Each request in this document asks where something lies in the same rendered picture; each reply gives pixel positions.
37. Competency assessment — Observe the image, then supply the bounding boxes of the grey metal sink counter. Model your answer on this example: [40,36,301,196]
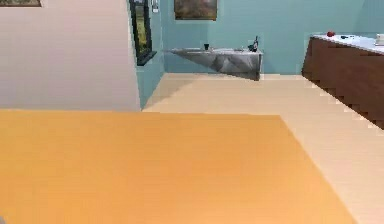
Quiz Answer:
[165,47,264,82]

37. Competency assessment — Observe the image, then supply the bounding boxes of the brown white-topped kitchen counter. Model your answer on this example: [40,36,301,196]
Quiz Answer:
[301,33,384,130]

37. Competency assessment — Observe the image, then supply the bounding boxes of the brown landscape framed picture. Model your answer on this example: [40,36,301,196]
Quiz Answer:
[173,0,218,22]

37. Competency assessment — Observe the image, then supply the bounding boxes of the dark framed picture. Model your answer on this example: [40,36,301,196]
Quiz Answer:
[0,0,43,8]

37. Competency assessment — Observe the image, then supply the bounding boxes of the black framed window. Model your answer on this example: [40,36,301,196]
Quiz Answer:
[129,0,158,67]

